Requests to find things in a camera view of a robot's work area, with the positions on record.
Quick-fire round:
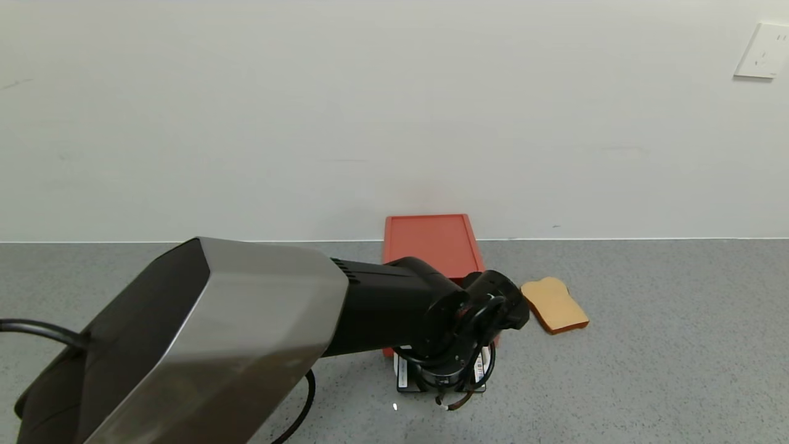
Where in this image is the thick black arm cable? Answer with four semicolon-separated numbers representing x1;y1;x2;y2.
0;318;317;444

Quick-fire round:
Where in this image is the white wall socket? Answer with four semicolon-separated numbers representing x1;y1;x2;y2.
734;22;789;80

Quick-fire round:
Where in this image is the black wrist cable bundle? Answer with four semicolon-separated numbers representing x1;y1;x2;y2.
394;296;507;412

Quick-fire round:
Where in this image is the toast bread slice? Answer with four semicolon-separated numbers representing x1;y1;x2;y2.
521;276;590;335

